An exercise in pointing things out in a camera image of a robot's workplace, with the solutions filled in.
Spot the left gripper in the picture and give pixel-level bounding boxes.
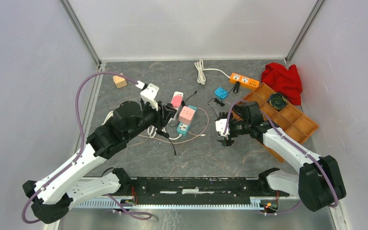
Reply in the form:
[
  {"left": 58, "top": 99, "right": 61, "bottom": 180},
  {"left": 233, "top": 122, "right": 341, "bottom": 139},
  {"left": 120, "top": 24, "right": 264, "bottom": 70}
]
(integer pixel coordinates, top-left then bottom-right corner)
[{"left": 126, "top": 100, "right": 176, "bottom": 141}]

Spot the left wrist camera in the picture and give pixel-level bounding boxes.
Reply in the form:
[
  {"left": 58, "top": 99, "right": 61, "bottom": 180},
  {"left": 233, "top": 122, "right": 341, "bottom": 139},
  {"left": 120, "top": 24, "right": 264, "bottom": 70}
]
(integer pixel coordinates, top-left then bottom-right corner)
[{"left": 140, "top": 83, "right": 160, "bottom": 111}]

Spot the red cloth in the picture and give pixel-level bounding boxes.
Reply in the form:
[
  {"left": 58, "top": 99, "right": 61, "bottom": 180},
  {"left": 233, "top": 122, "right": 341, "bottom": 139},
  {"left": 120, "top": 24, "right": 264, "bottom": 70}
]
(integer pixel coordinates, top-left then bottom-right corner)
[{"left": 261, "top": 62, "right": 303, "bottom": 106}]

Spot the orange divided tray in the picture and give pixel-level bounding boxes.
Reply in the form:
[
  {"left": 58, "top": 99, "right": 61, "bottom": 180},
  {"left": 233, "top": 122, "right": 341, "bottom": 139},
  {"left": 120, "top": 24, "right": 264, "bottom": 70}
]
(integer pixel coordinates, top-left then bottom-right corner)
[{"left": 236, "top": 82, "right": 320, "bottom": 163}]

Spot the purple cable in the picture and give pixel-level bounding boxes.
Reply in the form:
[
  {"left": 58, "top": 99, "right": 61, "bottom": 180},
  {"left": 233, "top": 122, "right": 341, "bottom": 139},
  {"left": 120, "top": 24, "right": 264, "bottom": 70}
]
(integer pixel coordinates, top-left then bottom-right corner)
[
  {"left": 21, "top": 71, "right": 153, "bottom": 225},
  {"left": 223, "top": 99, "right": 340, "bottom": 217}
]

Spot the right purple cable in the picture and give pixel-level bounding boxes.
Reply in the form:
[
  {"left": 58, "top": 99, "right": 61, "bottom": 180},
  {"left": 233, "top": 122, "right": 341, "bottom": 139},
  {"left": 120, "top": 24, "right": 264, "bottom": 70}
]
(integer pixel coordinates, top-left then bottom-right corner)
[{"left": 223, "top": 99, "right": 340, "bottom": 217}]

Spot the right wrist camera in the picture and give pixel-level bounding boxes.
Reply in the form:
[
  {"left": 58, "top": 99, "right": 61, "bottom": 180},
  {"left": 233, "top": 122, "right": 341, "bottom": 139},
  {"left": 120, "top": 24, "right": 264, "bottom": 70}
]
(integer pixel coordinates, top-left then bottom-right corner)
[{"left": 215, "top": 118, "right": 230, "bottom": 137}]

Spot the dark green ring object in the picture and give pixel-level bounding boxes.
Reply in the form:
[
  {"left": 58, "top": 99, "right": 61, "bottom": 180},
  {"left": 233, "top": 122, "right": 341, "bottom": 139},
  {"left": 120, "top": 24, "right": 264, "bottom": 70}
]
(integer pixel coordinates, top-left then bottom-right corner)
[{"left": 267, "top": 92, "right": 288, "bottom": 111}]

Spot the pink folding plug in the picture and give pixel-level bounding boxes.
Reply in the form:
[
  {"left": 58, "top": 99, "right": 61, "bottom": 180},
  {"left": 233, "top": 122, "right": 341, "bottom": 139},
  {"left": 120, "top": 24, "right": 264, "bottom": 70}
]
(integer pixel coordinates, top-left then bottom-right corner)
[{"left": 171, "top": 95, "right": 183, "bottom": 109}]

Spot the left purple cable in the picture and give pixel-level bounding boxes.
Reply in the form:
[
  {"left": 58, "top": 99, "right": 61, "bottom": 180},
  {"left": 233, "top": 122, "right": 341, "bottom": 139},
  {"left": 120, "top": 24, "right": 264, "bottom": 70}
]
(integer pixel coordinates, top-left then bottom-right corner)
[{"left": 21, "top": 71, "right": 153, "bottom": 225}]

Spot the white power strip cord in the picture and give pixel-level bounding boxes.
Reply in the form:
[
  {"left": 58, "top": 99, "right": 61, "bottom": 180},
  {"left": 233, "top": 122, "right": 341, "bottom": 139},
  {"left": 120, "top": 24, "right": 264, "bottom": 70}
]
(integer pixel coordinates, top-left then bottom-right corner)
[{"left": 194, "top": 59, "right": 231, "bottom": 86}]

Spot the black power adapter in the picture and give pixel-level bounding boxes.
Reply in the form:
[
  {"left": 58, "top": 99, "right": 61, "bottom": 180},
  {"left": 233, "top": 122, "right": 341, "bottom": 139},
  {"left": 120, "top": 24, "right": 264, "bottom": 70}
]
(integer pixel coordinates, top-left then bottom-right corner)
[{"left": 232, "top": 82, "right": 240, "bottom": 93}]

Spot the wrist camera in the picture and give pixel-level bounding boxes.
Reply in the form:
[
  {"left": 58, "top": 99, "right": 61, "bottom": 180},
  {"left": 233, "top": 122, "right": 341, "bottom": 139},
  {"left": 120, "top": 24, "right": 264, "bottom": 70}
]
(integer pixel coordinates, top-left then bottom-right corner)
[
  {"left": 215, "top": 118, "right": 230, "bottom": 137},
  {"left": 140, "top": 83, "right": 160, "bottom": 111}
]

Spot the pink thin cable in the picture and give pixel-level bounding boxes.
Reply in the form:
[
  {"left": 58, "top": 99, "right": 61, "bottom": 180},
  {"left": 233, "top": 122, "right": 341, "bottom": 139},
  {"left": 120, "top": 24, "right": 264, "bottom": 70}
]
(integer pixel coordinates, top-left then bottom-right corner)
[{"left": 138, "top": 107, "right": 210, "bottom": 145}]

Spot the blue folding extension socket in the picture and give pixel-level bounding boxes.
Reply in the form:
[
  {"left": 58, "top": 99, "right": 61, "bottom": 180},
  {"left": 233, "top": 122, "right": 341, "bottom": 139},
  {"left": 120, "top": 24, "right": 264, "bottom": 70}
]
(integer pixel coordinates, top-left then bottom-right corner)
[{"left": 214, "top": 87, "right": 229, "bottom": 99}]

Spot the orange power strip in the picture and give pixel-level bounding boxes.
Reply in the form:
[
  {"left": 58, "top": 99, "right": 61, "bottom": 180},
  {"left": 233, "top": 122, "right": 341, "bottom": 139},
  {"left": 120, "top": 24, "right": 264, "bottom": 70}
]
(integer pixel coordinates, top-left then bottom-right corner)
[{"left": 229, "top": 73, "right": 260, "bottom": 90}]

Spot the black thin cable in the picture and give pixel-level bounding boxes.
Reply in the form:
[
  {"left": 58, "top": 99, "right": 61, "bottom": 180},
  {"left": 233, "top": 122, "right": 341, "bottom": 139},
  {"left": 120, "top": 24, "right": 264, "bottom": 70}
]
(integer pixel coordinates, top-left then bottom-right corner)
[{"left": 155, "top": 91, "right": 198, "bottom": 157}]

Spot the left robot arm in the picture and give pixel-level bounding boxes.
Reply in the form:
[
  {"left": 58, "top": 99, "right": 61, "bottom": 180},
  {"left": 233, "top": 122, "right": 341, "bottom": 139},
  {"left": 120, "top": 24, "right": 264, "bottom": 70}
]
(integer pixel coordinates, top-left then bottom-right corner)
[{"left": 23, "top": 101, "right": 177, "bottom": 224}]

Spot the wooden cube adapter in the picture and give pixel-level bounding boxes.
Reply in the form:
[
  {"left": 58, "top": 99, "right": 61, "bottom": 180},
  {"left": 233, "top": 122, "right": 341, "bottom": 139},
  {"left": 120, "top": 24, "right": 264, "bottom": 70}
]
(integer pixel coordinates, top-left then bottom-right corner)
[{"left": 113, "top": 75, "right": 127, "bottom": 89}]

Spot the teal power strip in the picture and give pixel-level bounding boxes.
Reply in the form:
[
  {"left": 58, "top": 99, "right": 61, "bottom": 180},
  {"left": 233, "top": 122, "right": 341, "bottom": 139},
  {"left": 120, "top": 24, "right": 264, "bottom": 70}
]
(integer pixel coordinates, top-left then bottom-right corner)
[{"left": 176, "top": 105, "right": 197, "bottom": 136}]

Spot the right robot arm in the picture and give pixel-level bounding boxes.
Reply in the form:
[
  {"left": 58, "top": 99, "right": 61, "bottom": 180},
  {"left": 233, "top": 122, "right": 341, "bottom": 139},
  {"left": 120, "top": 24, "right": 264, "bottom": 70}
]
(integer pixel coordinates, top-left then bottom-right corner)
[{"left": 215, "top": 100, "right": 346, "bottom": 212}]

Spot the black adapter cable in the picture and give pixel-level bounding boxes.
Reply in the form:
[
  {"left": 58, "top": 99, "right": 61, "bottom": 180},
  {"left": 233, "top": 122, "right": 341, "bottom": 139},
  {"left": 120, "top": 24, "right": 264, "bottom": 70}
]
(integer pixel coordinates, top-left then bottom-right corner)
[{"left": 207, "top": 91, "right": 237, "bottom": 118}]

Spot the pink plug adapter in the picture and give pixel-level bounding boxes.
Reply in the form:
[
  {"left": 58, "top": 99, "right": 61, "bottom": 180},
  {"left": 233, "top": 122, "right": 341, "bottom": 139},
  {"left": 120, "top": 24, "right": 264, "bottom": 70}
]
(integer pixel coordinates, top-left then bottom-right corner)
[{"left": 179, "top": 106, "right": 196, "bottom": 125}]

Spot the white coiled cord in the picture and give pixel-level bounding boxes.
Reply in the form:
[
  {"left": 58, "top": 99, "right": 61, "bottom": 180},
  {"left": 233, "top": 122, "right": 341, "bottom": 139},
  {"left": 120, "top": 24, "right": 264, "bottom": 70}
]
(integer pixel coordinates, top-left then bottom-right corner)
[{"left": 103, "top": 110, "right": 183, "bottom": 141}]

